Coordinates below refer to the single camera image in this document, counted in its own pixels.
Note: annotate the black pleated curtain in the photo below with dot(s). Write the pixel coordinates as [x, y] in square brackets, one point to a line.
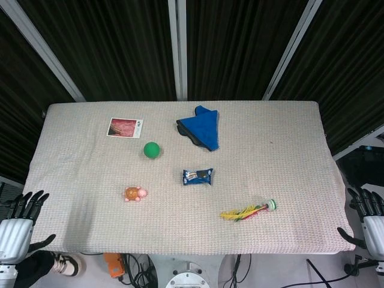
[21, 120]
[105, 45]
[345, 75]
[237, 45]

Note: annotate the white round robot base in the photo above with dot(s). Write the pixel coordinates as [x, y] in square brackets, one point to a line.
[187, 277]

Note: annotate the orange pink toy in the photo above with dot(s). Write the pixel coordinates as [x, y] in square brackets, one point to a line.
[135, 194]

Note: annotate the beige waffle-textured tablecloth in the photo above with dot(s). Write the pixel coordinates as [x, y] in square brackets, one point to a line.
[192, 225]

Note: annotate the red photo card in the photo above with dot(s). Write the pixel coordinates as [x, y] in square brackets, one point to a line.
[124, 127]

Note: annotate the orange control box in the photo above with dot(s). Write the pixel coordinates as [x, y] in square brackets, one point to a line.
[114, 265]

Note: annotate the pink and white sneaker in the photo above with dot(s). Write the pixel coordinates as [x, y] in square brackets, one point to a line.
[67, 264]

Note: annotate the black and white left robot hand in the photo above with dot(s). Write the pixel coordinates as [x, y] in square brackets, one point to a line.
[15, 237]

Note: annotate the black trouser leg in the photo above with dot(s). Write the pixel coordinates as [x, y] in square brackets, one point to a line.
[34, 267]

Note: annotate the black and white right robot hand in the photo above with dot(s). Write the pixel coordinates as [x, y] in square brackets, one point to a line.
[375, 234]

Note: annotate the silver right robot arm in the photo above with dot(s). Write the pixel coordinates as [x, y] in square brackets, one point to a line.
[378, 264]

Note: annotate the green rubber ball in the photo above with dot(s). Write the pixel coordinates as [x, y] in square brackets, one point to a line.
[151, 150]

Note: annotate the blue cookie packet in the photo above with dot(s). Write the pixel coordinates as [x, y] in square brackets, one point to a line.
[198, 177]

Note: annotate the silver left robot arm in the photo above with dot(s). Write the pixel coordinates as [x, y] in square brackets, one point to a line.
[7, 273]

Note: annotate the black equipment with blue light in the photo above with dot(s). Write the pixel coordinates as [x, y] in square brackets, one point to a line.
[363, 168]

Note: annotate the yellow pink feather shuttlecock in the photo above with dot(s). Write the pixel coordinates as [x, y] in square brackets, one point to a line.
[246, 211]

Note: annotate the white metal frame post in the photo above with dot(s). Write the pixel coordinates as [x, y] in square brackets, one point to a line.
[360, 142]
[45, 51]
[178, 48]
[289, 48]

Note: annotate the blue folded cloth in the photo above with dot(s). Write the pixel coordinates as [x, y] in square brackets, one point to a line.
[205, 129]

